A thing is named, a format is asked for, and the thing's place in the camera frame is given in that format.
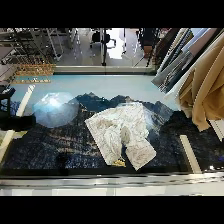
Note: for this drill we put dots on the silver frame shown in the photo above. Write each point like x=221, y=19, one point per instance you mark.
x=100, y=182

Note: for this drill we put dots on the grey garment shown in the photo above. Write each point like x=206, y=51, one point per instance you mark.
x=170, y=77

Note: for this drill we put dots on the white patterned pants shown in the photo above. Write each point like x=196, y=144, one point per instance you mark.
x=113, y=126

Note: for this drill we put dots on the dark brown garment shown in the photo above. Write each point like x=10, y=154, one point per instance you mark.
x=166, y=43

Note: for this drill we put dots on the beige garment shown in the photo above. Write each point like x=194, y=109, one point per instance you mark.
x=206, y=86

